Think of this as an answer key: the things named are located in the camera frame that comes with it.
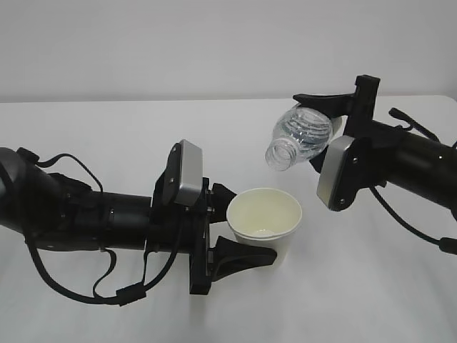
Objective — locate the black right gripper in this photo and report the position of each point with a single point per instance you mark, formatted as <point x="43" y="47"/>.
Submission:
<point x="359" y="107"/>

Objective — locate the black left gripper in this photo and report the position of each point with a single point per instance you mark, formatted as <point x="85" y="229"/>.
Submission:
<point x="229" y="257"/>

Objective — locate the clear water bottle green label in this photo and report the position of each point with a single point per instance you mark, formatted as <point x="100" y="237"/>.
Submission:
<point x="299" y="135"/>

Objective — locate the white paper cup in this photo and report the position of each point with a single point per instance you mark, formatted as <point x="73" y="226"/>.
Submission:
<point x="265" y="217"/>

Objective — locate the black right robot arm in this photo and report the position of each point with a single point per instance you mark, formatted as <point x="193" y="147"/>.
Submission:
<point x="412" y="158"/>

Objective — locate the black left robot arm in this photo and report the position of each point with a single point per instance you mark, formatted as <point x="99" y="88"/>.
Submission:
<point x="60" y="214"/>

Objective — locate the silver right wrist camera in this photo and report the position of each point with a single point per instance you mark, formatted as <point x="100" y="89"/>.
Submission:
<point x="346" y="169"/>

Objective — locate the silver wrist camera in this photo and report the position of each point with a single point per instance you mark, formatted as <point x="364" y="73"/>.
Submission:
<point x="346" y="169"/>
<point x="182" y="180"/>

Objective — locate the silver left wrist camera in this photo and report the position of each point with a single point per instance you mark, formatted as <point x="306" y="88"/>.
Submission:
<point x="182" y="180"/>

